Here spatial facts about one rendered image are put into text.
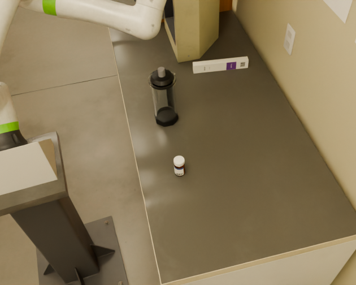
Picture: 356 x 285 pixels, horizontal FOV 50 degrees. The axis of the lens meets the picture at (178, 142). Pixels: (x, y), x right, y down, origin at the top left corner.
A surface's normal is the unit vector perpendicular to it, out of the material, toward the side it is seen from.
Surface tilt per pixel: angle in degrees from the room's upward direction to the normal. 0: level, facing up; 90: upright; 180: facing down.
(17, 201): 0
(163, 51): 0
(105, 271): 0
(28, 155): 90
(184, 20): 90
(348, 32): 90
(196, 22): 90
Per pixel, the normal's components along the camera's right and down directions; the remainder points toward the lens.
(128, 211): -0.05, -0.64
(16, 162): 0.29, 0.72
